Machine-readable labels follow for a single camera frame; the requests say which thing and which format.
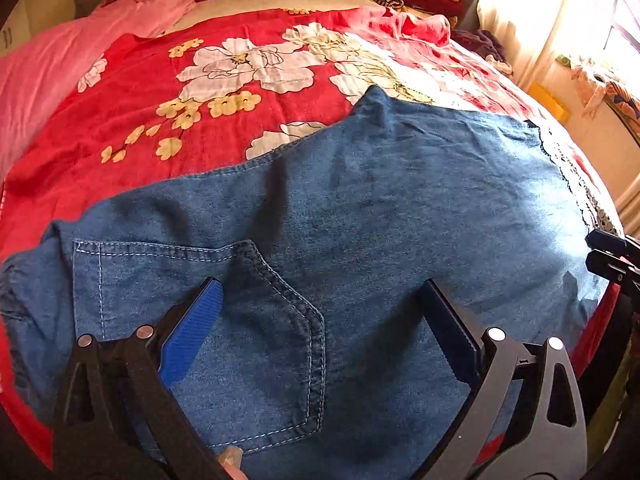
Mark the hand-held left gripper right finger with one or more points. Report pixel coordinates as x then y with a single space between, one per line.
447 325

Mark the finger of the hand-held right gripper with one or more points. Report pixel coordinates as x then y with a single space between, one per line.
612 244
617 267

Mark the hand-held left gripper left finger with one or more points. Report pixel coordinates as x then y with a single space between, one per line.
192 332

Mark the blue denim pants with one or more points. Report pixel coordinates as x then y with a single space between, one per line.
400 220

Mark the yellow box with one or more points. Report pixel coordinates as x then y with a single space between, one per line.
547 100

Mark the patterned pink cloth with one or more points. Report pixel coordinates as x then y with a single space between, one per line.
600 82

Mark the dark purple cloth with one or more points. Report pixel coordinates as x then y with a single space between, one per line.
480 45

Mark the cream curtain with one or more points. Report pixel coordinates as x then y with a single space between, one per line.
540 10

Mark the red floral quilt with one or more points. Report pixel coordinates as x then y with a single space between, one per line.
150 85

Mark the pink quilt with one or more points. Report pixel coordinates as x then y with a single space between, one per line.
50 70

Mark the beige bed sheet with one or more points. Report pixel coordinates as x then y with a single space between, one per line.
280 2

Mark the cream wardrobe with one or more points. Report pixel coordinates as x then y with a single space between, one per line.
30 25

